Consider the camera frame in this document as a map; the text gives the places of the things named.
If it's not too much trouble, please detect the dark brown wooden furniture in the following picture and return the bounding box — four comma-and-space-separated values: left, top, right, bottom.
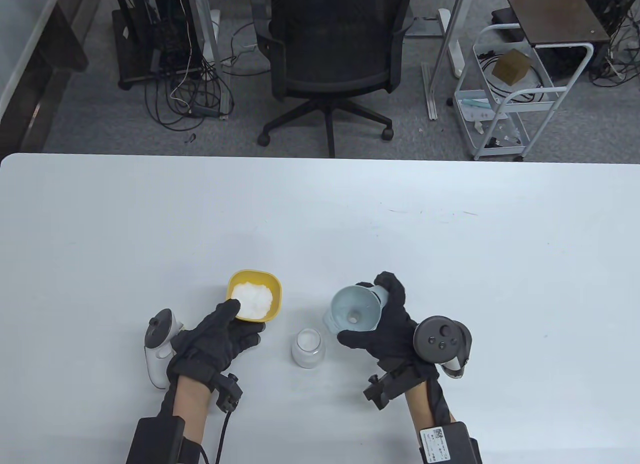
0, 0, 108, 157

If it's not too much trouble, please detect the grey and white tracking controller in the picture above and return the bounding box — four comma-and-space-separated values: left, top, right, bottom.
144, 309, 185, 390
413, 316, 472, 380

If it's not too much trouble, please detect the brown wooden side tabletop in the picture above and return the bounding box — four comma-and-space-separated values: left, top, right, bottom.
500, 0, 612, 47

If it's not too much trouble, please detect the grey metal frame leg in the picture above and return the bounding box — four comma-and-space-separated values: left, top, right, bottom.
190, 0, 235, 121

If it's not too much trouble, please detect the grey-blue plastic funnel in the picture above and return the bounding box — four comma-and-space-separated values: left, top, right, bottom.
322, 283, 390, 333

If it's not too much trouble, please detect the white salt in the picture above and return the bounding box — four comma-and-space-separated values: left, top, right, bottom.
232, 282, 274, 320

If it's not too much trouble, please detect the person's left forearm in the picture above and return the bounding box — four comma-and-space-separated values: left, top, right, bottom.
162, 377, 216, 435

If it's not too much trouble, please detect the grey metal desk leg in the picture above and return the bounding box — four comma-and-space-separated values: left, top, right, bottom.
421, 0, 468, 121

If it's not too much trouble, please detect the person's left hand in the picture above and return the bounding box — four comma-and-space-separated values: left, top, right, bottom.
167, 299, 264, 385

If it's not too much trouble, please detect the brown cardboard box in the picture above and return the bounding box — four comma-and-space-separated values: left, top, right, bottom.
491, 48, 532, 86

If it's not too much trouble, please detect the black labelled forearm pack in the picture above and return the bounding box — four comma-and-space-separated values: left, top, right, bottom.
417, 422, 483, 464

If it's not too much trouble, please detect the person's right hand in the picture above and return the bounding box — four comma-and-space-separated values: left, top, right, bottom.
337, 271, 441, 381

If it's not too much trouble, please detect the small clear glass jar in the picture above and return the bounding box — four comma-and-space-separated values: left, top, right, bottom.
291, 328, 327, 369

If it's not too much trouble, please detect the tangle of black floor cables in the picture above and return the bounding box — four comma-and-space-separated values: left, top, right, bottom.
145, 59, 236, 132

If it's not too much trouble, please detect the black forearm battery pack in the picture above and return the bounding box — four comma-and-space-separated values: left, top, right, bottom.
125, 417, 201, 464

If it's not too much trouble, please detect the person's right forearm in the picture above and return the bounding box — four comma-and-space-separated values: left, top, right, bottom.
405, 379, 456, 435

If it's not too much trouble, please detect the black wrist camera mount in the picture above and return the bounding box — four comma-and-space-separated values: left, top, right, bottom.
363, 367, 426, 411
216, 373, 244, 412

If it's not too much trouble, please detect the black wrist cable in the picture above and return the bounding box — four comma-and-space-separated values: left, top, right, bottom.
200, 409, 233, 464

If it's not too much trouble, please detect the black mesh office chair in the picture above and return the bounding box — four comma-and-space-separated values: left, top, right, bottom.
250, 0, 417, 159

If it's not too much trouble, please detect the white utility cart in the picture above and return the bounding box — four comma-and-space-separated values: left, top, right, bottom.
452, 23, 595, 162

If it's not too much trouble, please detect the yellow bowl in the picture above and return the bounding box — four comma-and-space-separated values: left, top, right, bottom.
226, 269, 283, 323

